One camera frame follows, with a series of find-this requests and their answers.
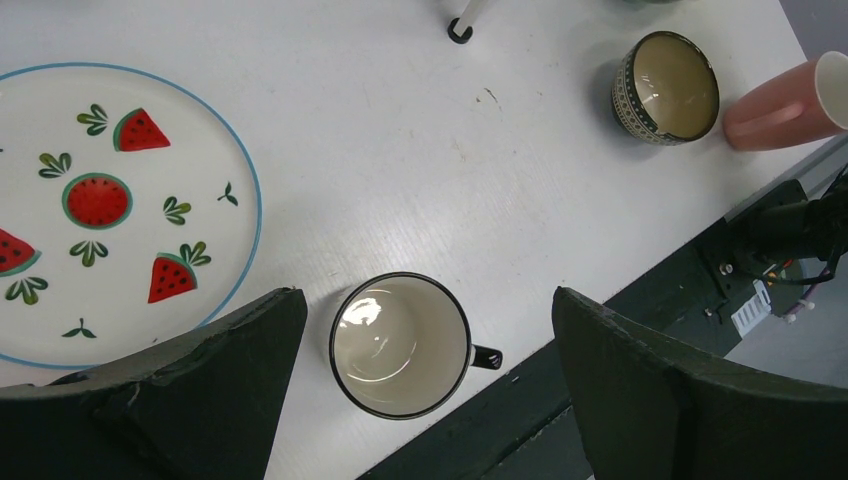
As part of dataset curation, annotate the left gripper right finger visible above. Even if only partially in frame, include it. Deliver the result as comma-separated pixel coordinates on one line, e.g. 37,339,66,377
551,286,848,480

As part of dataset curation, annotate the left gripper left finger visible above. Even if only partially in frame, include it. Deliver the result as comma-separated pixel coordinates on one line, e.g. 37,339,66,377
1,288,308,479

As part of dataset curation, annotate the white ribbed mug black handle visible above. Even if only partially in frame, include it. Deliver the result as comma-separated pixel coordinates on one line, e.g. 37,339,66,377
321,271,503,421

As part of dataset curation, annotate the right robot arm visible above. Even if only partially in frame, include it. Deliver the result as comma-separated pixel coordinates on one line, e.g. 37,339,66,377
730,168,847,286

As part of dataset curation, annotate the steel two-tier dish rack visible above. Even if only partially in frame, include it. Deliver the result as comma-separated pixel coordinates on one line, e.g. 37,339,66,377
447,0,488,45

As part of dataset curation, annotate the watermelon pattern round plate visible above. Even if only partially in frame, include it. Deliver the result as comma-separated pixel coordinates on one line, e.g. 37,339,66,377
1,62,263,370

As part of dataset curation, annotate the dark patterned cream bowl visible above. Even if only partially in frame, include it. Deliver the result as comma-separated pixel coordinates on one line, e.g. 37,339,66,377
610,31,720,146

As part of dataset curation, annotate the pink cup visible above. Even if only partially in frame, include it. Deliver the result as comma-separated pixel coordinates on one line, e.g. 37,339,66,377
722,51,847,151

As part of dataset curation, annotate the right white cable duct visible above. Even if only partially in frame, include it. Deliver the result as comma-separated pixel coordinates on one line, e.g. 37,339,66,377
730,280,772,338

